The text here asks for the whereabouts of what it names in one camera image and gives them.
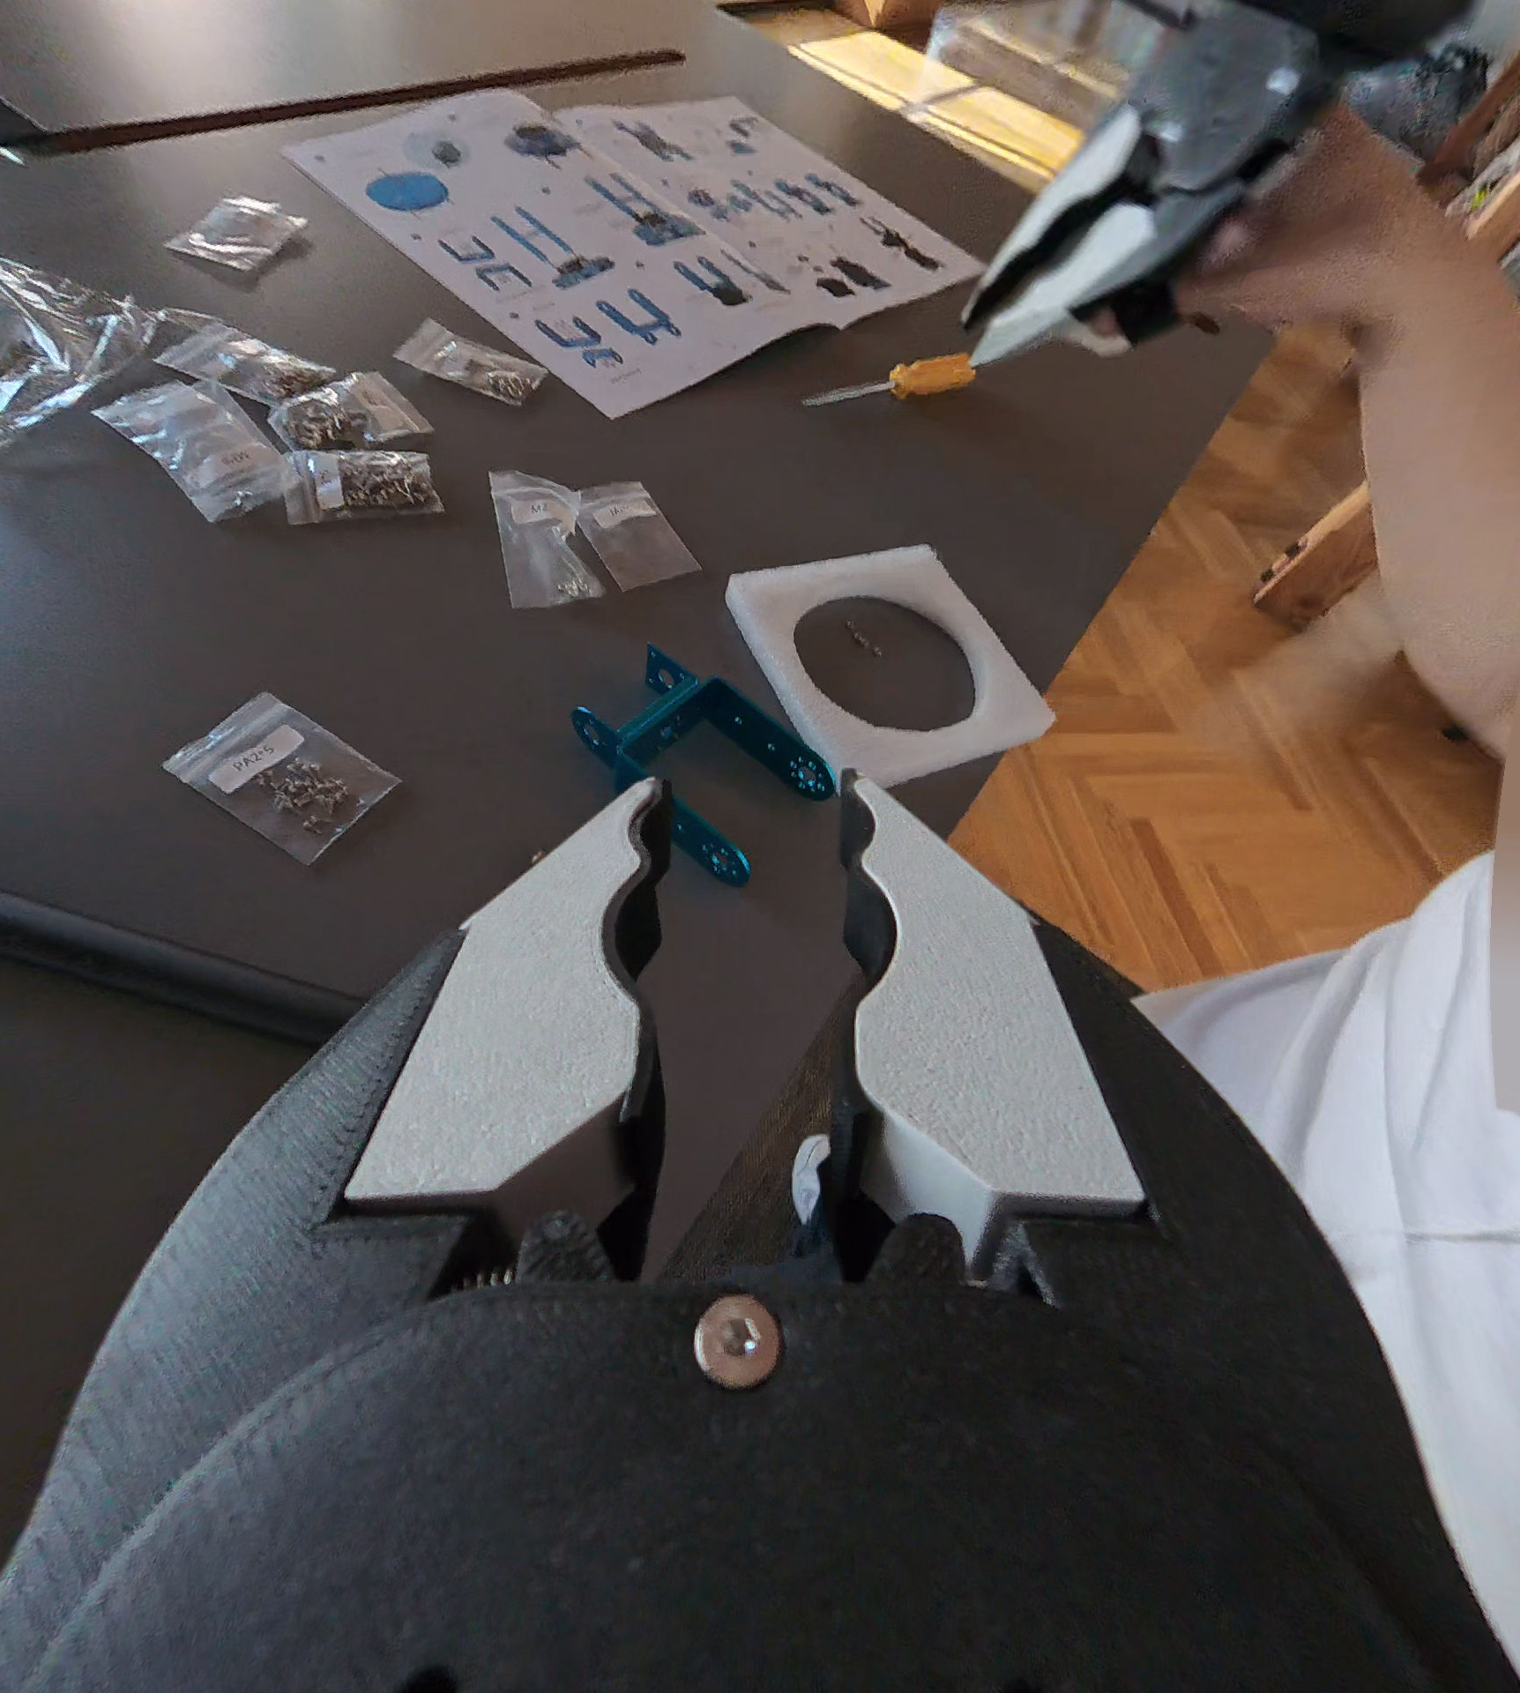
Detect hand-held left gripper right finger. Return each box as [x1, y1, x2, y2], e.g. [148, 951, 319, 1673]
[790, 769, 1148, 1279]

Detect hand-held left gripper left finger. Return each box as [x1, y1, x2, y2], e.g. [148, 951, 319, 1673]
[341, 779, 676, 1217]

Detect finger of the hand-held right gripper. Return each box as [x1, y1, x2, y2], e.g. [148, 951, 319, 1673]
[969, 223, 1187, 367]
[963, 106, 1151, 320]

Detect yellow handled screwdriver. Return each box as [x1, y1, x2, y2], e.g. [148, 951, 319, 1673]
[799, 349, 979, 407]

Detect blue metal bracket assembly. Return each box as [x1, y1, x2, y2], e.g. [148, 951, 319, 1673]
[572, 643, 835, 888]

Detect person's right forearm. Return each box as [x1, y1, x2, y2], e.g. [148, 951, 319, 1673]
[1303, 106, 1520, 763]

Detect black rounded desk strip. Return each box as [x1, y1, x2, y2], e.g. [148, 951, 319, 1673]
[0, 863, 357, 1048]

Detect dark desk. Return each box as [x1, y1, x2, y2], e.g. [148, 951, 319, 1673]
[0, 0, 1277, 1279]

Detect person's right hand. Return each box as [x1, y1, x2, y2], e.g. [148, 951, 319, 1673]
[1180, 194, 1366, 335]

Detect clear labelled bag small screws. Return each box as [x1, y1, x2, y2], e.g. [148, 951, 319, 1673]
[163, 690, 402, 866]

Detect wooden furniture leg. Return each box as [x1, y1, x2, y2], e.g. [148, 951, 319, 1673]
[1253, 476, 1376, 630]

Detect printed instruction sheet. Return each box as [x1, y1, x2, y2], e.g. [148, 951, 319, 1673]
[282, 90, 986, 421]

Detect clear labelled bag with nuts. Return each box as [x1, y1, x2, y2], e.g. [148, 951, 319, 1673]
[490, 468, 606, 609]

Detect nearly empty clear labelled bag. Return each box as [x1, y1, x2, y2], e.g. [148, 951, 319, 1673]
[575, 481, 704, 589]

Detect small clear screw bag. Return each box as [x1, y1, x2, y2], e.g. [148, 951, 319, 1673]
[393, 316, 548, 404]
[282, 450, 445, 526]
[90, 381, 282, 522]
[149, 310, 340, 404]
[163, 194, 311, 275]
[265, 371, 434, 451]

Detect large crumpled clear bag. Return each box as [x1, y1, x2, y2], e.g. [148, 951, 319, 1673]
[0, 242, 160, 459]

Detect white foam square frame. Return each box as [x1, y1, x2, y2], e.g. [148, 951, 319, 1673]
[721, 542, 1056, 791]

